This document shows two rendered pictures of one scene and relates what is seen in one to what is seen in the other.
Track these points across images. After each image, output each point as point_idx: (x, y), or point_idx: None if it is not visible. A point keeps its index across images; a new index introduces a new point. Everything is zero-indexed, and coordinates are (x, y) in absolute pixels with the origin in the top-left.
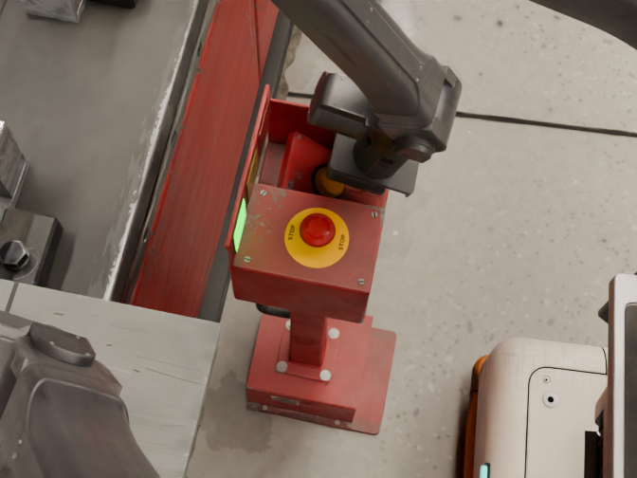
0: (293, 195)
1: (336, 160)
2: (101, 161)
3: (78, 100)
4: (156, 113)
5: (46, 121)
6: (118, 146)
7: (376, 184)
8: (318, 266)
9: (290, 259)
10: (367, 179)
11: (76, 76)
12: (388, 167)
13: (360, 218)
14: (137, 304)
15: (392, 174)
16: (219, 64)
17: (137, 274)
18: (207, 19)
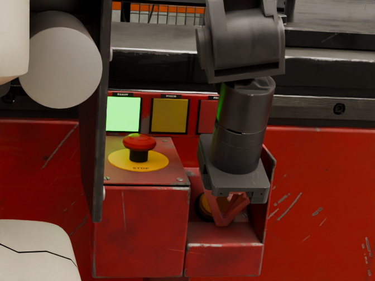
0: (171, 150)
1: (208, 136)
2: (126, 41)
3: (166, 37)
4: (176, 49)
5: (144, 33)
6: (141, 43)
7: (206, 165)
8: (111, 161)
9: (110, 152)
10: (205, 156)
11: (183, 37)
12: (215, 135)
13: (171, 174)
14: (48, 134)
15: (220, 162)
16: (288, 185)
17: (66, 110)
18: (287, 103)
